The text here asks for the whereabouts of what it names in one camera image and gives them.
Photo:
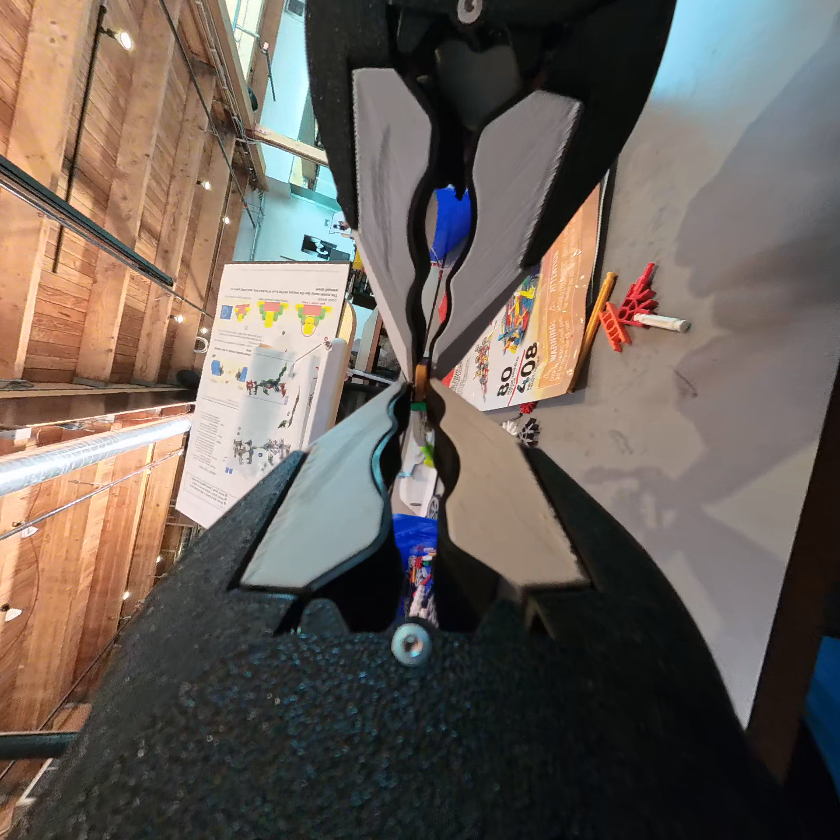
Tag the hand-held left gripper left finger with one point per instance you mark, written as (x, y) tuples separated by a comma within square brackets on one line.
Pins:
[(315, 525)]

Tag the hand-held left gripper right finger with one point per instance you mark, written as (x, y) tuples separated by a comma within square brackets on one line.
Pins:
[(505, 525)]

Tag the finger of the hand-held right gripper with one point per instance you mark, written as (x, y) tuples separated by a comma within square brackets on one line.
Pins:
[(384, 197), (518, 184)]

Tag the blue plastic bin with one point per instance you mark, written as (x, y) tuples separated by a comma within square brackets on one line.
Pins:
[(410, 531), (453, 216)]

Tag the lime and gray toy assembly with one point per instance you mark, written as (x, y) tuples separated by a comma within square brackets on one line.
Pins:
[(421, 377)]

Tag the dark gray snowflake connector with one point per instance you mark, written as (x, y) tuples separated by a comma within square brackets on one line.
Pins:
[(528, 432)]

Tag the white document holder plate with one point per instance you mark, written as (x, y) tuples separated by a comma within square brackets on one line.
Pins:
[(315, 394)]

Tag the printed plastic toy bag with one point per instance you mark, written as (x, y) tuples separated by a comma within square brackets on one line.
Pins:
[(551, 315)]

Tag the light wooden easel board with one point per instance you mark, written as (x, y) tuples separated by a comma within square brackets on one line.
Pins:
[(350, 328)]

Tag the white paper sign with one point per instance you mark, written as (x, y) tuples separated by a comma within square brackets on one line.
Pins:
[(216, 426)]

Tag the red connector with rod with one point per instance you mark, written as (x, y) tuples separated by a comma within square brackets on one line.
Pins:
[(640, 295)]

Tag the orange ladder piece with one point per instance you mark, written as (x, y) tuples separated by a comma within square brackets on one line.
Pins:
[(615, 328)]

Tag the white rod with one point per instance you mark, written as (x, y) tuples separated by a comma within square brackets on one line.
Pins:
[(663, 321)]

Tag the black steel beam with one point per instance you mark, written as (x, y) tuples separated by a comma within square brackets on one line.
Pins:
[(85, 223)]

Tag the silver ventilation duct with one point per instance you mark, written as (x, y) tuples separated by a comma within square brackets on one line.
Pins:
[(98, 453)]

